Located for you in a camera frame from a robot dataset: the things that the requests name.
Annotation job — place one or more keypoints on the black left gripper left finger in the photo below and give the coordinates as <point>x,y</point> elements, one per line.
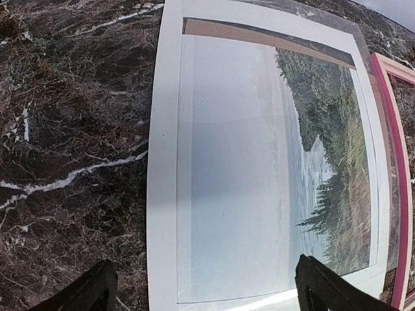
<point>94,290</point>

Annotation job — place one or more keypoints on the landscape photo print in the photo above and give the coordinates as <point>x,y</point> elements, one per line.
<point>273,163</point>

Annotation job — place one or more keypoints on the wooden pink picture frame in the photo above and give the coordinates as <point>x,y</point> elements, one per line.
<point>383,68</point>

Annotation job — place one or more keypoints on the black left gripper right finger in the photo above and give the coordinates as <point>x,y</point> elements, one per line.
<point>319,288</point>

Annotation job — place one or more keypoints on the white photo mat board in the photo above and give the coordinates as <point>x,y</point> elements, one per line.
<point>165,162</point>

